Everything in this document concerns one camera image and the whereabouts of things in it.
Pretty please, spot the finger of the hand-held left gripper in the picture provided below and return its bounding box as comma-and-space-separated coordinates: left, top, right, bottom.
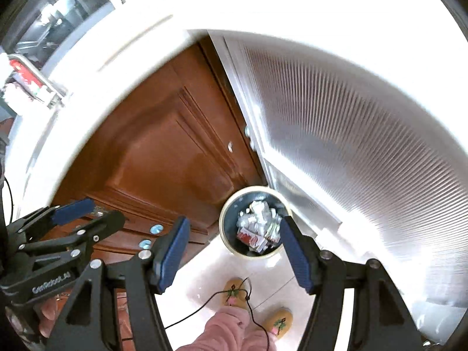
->
5, 198, 96, 244
18, 210, 125, 264

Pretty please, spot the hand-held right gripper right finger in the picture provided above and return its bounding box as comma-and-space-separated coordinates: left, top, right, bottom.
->
278, 216, 426, 351

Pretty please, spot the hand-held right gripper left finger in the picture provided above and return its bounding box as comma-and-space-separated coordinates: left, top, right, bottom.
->
46, 216, 191, 351

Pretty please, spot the round dark trash bin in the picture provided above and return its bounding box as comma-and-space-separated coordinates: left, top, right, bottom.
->
218, 186, 293, 262

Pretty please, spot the person's left hand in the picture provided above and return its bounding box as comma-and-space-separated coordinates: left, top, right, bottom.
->
11, 292, 72, 351

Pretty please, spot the yellow slipper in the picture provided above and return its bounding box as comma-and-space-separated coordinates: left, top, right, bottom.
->
223, 278, 257, 308
263, 309, 294, 339

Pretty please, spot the brown wooden cabinet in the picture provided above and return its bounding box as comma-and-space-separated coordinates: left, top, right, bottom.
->
47, 40, 267, 351

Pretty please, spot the white ribbed glass cabinet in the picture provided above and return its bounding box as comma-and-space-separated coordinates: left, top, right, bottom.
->
208, 33, 468, 337

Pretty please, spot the red bottle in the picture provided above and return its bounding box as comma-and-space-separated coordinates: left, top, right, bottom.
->
9, 55, 49, 93

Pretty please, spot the window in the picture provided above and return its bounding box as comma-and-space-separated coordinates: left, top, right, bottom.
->
0, 0, 121, 66

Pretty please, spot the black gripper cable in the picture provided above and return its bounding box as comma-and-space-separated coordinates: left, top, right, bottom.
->
2, 175, 14, 223

